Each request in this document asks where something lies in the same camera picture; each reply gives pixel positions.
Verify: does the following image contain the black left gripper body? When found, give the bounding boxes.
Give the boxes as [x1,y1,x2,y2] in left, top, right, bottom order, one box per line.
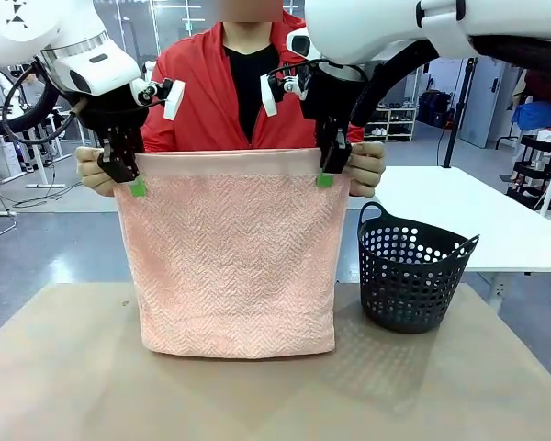
[80,82,151,139]

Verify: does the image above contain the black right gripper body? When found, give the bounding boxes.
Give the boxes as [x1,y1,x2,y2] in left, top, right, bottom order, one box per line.
[298,63,368,128]

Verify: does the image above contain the pink herringbone towel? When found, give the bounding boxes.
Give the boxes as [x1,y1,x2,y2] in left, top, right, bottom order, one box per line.
[113,147,353,360]

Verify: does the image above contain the person's right forearm red sleeve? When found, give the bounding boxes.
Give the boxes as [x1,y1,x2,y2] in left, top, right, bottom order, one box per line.
[141,114,178,153]

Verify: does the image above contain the person's right hand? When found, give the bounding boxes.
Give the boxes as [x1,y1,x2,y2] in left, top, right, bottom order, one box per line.
[75,145,118,198]

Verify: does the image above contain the person's left hand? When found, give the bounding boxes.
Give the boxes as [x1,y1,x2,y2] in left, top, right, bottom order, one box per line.
[343,141,387,198]

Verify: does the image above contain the white shoe rack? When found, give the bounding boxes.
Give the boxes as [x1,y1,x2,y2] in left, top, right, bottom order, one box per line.
[365,106,417,142]

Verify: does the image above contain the white desk with legs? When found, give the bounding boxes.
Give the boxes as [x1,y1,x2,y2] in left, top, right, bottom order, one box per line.
[0,107,91,189]

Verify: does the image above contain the person's body in red jacket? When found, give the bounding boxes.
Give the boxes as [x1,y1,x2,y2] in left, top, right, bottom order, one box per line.
[140,8,366,153]

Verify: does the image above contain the dark blue luggage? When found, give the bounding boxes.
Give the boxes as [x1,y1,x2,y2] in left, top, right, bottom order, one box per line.
[417,90,454,129]

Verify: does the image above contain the black tripod pole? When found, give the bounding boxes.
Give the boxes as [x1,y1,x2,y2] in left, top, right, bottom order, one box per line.
[442,57,477,170]

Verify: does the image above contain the white table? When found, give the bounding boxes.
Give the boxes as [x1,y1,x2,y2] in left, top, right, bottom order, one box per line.
[375,164,551,316]

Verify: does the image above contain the black perforated plastic basket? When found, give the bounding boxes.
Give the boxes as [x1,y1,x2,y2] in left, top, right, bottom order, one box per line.
[357,200,481,335]

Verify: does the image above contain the black utility cart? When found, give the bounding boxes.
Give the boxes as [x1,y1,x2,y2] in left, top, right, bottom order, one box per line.
[509,132,551,217]

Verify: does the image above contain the blue cloth bag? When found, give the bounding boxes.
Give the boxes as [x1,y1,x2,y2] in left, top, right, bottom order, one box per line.
[510,101,551,137]

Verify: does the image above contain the thin black right camera cable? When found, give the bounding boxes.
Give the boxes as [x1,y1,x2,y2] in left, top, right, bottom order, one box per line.
[265,59,368,86]

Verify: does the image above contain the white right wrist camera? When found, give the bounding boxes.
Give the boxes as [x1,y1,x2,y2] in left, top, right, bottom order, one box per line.
[260,68,313,117]

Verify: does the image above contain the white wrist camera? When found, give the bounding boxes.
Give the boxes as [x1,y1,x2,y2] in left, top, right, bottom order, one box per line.
[260,68,313,117]
[130,77,186,121]

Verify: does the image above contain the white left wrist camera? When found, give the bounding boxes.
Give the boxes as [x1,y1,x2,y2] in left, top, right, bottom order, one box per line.
[130,77,186,121]

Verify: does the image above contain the thick black left arm hose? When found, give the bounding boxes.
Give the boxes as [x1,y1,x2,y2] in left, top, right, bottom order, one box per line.
[0,75,59,137]

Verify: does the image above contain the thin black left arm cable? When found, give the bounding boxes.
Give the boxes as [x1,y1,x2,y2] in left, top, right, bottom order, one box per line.
[2,59,77,148]

